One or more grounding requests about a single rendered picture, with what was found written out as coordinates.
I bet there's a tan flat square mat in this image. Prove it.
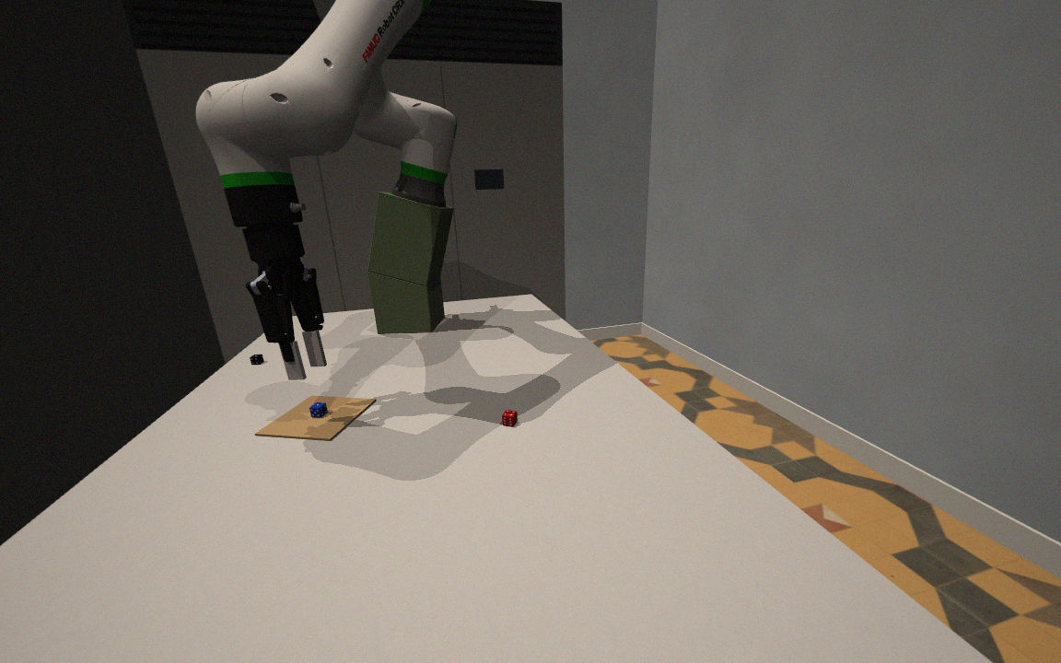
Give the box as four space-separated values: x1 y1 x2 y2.
255 396 376 441

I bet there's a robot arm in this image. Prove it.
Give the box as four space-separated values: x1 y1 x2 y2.
196 0 457 228

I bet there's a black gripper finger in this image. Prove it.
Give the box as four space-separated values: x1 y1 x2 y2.
290 268 327 366
246 271 307 380

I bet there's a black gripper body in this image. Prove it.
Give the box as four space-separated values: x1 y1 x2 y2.
242 225 305 295

